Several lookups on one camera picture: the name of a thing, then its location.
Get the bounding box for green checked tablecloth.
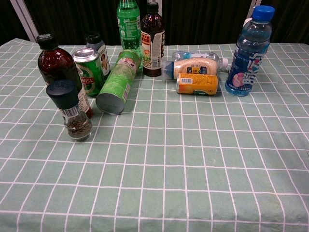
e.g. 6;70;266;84
0;38;309;232

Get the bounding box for green chips tube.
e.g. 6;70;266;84
95;49;141;115

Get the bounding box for orange drink can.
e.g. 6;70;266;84
176;72;219;95

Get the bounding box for white sauce squeeze bottle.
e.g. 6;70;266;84
162;57;221;81

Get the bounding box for brown tea bottle red label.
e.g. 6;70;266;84
140;1;166;78

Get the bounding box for clear plastic water bottle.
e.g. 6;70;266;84
171;51;229;72

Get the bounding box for green beer can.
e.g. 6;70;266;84
72;47;106;98

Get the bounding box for glass pepper grinder black cap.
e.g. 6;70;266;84
46;79;93;142

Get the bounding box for grey bottle black cap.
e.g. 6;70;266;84
85;32;112;81

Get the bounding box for green soda bottle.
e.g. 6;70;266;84
116;0;142;57

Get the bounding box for black curtain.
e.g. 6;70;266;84
0;0;309;46

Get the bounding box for dark brown bottle black cap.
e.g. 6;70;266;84
36;34;94;119

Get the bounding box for blue sports drink bottle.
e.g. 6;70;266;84
225;5;276;97

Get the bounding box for white metal frame post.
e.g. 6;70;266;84
248;0;263;20
9;0;39;44

